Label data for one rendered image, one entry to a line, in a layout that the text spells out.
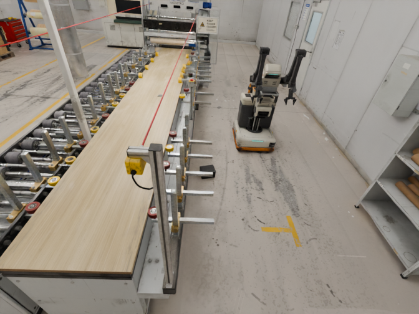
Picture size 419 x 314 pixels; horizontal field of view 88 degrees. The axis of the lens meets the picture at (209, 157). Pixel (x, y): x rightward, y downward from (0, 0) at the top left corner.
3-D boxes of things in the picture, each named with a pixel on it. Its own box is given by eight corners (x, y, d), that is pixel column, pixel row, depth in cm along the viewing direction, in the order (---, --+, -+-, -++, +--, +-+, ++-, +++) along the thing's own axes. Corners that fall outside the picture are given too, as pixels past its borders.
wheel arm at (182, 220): (213, 221, 157) (214, 217, 155) (213, 225, 155) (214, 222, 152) (153, 219, 156) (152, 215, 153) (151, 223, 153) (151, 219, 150)
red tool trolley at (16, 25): (31, 43, 820) (21, 18, 771) (20, 48, 762) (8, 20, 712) (17, 43, 814) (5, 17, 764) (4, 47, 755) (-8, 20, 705)
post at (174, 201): (178, 233, 160) (176, 188, 130) (178, 238, 157) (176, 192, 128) (173, 233, 160) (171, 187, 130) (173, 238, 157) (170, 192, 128)
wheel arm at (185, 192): (212, 194, 176) (213, 190, 174) (212, 197, 174) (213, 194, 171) (159, 192, 174) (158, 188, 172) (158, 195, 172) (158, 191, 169)
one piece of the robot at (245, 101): (235, 126, 394) (242, 80, 343) (265, 127, 398) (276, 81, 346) (237, 136, 368) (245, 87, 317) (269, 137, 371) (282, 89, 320)
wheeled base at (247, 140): (231, 129, 409) (233, 118, 393) (264, 131, 412) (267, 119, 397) (235, 151, 356) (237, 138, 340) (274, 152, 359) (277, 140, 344)
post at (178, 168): (181, 208, 181) (181, 164, 152) (181, 212, 178) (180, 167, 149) (178, 208, 181) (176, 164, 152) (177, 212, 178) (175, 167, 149)
